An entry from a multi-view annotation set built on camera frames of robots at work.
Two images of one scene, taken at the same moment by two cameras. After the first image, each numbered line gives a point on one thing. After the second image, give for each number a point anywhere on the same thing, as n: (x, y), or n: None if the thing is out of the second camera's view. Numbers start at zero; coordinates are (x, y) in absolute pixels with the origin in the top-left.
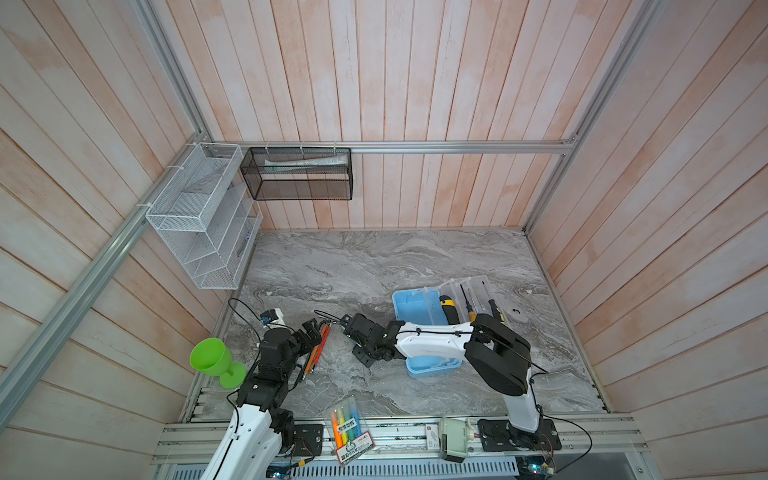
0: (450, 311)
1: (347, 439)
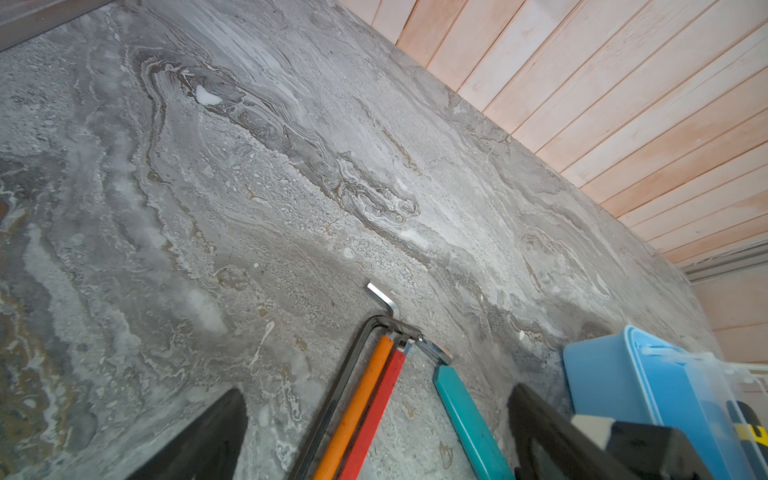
0: (751, 433)
1: None
